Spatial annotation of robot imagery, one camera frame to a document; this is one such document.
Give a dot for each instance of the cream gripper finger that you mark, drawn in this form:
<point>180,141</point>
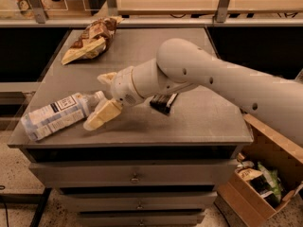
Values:
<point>105,111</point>
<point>106,79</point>

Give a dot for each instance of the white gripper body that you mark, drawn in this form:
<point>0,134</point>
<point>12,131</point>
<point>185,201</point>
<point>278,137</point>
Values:
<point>124,86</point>

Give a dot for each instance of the blue plastic water bottle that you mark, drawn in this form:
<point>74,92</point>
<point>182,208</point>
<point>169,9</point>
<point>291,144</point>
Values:
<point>60,114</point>

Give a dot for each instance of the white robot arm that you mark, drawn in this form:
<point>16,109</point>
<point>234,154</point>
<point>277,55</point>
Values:
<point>180,66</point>

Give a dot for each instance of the brown chip bag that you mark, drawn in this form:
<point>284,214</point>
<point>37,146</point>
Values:
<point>93,41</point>

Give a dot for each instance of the tan snack bag in box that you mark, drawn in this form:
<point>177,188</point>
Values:
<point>249,174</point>

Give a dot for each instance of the green snack bag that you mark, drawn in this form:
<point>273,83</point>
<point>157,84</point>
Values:
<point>270,182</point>

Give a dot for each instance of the black snack bar wrapper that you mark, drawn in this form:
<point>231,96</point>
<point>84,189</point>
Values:
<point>163,103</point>

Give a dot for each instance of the cardboard box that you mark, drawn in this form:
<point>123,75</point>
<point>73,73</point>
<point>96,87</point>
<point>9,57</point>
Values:
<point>275,152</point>

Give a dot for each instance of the metal rail frame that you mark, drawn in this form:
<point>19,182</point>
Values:
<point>78,13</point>

